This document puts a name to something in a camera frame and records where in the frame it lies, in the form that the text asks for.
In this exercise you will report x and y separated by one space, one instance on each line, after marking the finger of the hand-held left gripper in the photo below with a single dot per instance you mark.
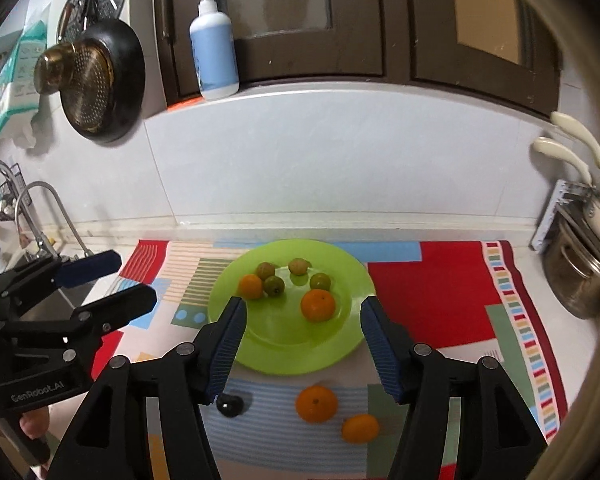
90 266
125 305

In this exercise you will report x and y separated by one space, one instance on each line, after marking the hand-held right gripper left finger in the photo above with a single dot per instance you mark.
226 355

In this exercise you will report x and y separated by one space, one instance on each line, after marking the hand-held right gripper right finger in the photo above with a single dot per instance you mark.
384 355

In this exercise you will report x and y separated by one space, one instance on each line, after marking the dark purple plum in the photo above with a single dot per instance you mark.
229 405

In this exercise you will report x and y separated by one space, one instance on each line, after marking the green plate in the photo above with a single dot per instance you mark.
290 342

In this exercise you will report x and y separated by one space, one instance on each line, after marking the small orange tangerine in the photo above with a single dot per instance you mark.
360 428
250 286

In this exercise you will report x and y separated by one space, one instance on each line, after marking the large orange tangerine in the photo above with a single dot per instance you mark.
318 306
316 403

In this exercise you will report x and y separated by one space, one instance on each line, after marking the green tangerine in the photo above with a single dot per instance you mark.
274 285
319 280

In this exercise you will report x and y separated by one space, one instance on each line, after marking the tan longan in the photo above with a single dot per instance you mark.
298 266
265 269

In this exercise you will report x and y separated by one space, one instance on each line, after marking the person's left hand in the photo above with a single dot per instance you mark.
34 422

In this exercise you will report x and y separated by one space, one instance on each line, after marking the slim gooseneck faucet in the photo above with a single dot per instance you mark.
70 225

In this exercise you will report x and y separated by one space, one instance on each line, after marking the colourful patchwork tablecloth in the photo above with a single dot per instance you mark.
430 285

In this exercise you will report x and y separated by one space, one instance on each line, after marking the chrome pull-down faucet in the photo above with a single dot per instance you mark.
5 168

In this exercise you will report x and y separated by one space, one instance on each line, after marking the teal paper package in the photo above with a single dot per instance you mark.
27 132

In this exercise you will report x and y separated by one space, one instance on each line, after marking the golden perforated colander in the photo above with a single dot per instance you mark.
94 91

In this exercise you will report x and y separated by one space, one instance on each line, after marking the black frying pan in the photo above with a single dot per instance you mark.
130 75

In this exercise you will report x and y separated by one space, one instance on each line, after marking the small brass pot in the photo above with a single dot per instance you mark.
55 67

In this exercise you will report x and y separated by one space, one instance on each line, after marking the green white tissue pack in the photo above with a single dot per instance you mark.
20 75

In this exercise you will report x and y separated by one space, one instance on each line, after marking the stainless steel pot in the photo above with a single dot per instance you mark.
575 280

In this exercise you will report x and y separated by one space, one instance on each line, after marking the white blue pump bottle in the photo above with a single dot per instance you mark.
215 45

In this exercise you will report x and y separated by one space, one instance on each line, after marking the dark wooden window frame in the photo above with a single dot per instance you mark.
395 20

